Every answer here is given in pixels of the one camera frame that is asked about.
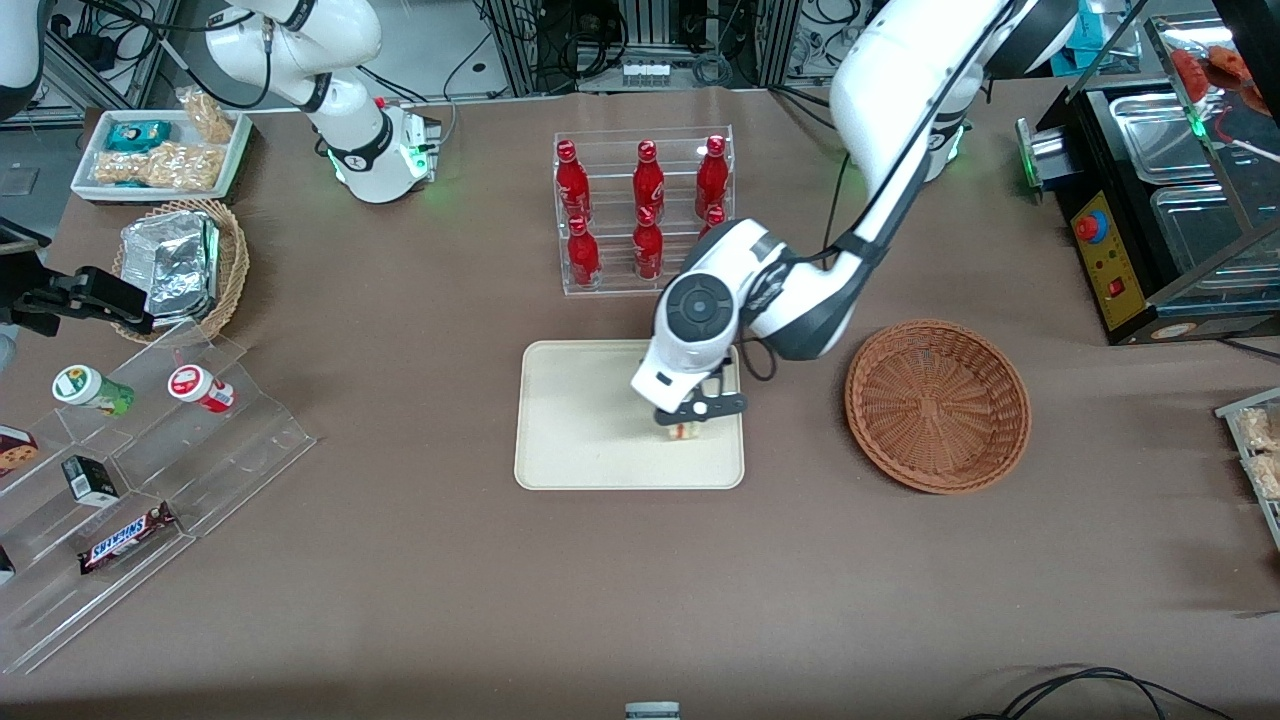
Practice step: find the triangle sandwich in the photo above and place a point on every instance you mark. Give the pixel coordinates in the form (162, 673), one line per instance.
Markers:
(685, 432)

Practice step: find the small black carton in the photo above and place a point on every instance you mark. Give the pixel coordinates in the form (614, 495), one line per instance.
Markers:
(92, 480)

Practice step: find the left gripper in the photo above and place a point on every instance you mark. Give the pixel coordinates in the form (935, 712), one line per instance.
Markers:
(726, 361)

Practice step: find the white cup with green lid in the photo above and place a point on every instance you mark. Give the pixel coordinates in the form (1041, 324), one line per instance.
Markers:
(90, 388)

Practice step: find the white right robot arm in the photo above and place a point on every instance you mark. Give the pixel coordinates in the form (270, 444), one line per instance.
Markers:
(370, 150)

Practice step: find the white cup with red label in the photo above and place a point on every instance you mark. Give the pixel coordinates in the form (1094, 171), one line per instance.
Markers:
(198, 387)

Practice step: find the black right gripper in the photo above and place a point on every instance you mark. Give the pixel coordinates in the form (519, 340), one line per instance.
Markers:
(52, 293)

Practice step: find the red food pieces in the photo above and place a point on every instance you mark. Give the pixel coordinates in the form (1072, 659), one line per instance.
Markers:
(1190, 70)

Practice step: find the black food warmer display case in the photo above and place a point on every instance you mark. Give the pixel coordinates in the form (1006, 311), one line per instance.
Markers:
(1110, 290)

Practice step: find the small clear bag of peanuts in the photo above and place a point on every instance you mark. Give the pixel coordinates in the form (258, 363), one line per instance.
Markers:
(208, 115)

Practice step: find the brown cookie box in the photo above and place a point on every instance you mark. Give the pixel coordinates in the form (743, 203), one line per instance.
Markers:
(15, 452)

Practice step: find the large clear bag of peanuts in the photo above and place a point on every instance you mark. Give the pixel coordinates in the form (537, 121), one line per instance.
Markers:
(160, 168)

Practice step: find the clear acrylic step stand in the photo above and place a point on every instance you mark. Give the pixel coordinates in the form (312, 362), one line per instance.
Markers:
(230, 450)

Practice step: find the Snickers chocolate bar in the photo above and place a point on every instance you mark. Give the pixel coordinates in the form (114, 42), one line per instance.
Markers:
(125, 540)

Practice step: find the white rectangular snack tray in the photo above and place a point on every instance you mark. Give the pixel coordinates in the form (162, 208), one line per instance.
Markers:
(90, 190)

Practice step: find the teal cardboard box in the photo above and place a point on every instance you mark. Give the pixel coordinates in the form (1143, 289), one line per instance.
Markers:
(1100, 35)

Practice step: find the white power strip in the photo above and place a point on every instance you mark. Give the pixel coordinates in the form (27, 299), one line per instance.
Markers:
(645, 72)

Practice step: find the clear acrylic bottle rack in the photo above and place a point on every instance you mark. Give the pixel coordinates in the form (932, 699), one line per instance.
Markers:
(610, 285)

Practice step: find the steel food pan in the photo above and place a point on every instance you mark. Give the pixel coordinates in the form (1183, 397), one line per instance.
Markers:
(1215, 235)
(1165, 135)

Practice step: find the clear bag of beige snacks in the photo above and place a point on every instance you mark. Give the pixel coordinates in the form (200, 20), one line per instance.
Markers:
(1265, 477)
(1255, 430)

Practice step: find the teal snack package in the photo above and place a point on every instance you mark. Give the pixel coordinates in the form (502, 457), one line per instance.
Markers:
(138, 134)

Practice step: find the round brown wicker basket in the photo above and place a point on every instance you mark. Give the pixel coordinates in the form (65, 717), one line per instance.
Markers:
(938, 405)

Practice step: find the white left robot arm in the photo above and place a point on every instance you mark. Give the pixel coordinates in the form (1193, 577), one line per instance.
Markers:
(890, 90)

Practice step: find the small tan wicker basket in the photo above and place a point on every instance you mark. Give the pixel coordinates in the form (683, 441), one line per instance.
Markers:
(232, 270)

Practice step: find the dark snack package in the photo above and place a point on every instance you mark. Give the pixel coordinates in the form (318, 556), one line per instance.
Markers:
(5, 565)

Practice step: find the cream plastic serving tray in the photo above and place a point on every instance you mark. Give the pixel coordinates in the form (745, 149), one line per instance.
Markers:
(590, 420)

